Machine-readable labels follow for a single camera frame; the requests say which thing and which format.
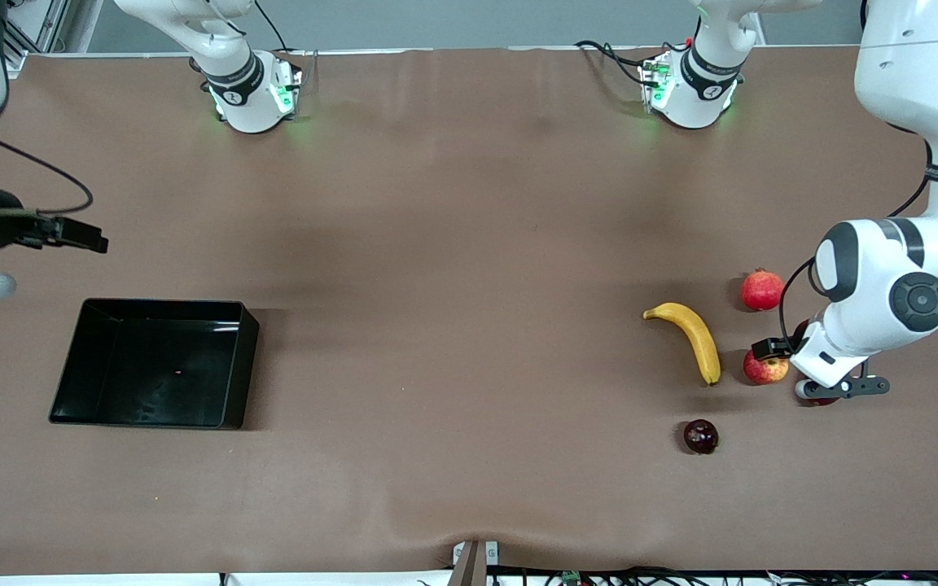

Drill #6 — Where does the dark purple plum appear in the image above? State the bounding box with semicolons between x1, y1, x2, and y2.
683;419;720;456

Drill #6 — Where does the black plastic box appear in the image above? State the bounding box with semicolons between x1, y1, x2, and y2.
48;298;261;431

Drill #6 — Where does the red pomegranate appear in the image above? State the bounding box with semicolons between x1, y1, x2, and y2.
741;268;786;313

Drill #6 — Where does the aluminium frame profile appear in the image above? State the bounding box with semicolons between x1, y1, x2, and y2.
3;0;72;56

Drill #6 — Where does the yellow banana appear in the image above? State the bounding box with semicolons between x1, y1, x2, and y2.
642;302;721;387

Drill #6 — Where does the black right base cable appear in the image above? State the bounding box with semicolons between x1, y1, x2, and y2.
253;0;292;53

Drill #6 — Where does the red yellow apple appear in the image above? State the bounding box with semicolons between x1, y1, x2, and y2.
743;350;791;387

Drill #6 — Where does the brown table mat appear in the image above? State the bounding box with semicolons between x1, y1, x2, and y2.
0;46;938;575

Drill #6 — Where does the grey table edge bracket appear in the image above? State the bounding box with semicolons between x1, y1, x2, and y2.
449;540;501;586

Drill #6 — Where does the black left base cable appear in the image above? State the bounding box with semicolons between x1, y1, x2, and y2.
574;39;651;87

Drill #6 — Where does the black base cable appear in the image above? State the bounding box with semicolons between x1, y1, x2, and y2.
253;0;292;53
574;39;651;87

